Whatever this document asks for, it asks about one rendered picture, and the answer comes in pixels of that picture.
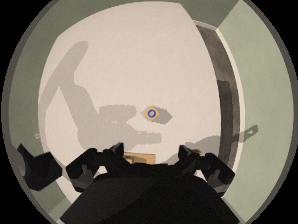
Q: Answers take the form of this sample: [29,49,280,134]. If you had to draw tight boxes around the tan flat mat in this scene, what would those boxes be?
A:
[124,152,154,164]

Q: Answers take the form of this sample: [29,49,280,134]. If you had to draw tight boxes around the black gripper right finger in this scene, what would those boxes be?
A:
[162,145,235,197]

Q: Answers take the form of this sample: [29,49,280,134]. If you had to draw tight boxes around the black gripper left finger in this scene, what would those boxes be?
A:
[65,142,141,193]

